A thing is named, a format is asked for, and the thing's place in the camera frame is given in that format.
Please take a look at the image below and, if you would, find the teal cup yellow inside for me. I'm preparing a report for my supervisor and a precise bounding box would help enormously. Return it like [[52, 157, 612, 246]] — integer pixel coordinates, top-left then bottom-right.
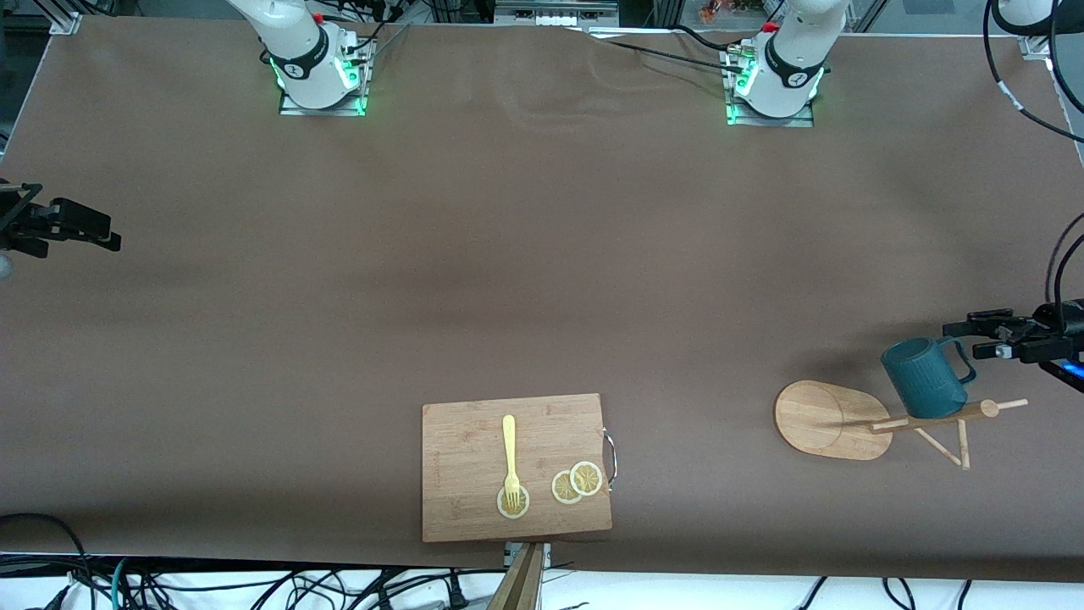
[[881, 336, 978, 420]]

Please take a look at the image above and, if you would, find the wooden cup rack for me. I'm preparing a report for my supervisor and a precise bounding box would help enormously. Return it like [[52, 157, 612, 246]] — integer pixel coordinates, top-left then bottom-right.
[[774, 380, 1030, 472]]

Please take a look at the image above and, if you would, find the brown table cover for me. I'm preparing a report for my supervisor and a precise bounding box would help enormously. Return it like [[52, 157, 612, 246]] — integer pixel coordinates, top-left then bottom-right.
[[0, 15, 1084, 585]]

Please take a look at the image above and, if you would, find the wooden cutting board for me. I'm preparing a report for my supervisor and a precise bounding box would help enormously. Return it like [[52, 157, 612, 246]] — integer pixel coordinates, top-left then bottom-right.
[[422, 392, 614, 544]]

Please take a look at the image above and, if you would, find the yellow plastic fork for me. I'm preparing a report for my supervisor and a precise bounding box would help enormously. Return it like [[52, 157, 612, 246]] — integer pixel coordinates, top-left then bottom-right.
[[501, 414, 523, 509]]

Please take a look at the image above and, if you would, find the wooden beam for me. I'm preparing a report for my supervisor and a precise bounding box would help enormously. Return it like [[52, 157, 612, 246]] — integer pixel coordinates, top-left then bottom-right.
[[487, 542, 545, 610]]

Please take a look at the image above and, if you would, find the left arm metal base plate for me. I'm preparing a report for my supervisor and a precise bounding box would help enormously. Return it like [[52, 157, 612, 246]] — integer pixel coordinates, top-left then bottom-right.
[[727, 42, 816, 128]]

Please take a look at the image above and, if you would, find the black looped floor cable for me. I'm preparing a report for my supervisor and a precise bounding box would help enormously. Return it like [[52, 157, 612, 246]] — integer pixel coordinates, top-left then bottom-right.
[[0, 512, 96, 610]]

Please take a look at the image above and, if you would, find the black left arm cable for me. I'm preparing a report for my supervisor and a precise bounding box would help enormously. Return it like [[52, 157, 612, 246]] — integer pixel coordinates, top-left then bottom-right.
[[982, 0, 1084, 308]]

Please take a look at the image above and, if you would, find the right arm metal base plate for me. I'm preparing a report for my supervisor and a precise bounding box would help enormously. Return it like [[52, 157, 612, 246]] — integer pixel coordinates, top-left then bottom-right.
[[279, 38, 373, 117]]

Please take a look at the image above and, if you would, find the black cable on table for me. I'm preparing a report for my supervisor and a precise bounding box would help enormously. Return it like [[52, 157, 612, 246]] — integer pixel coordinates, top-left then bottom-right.
[[584, 32, 739, 74]]

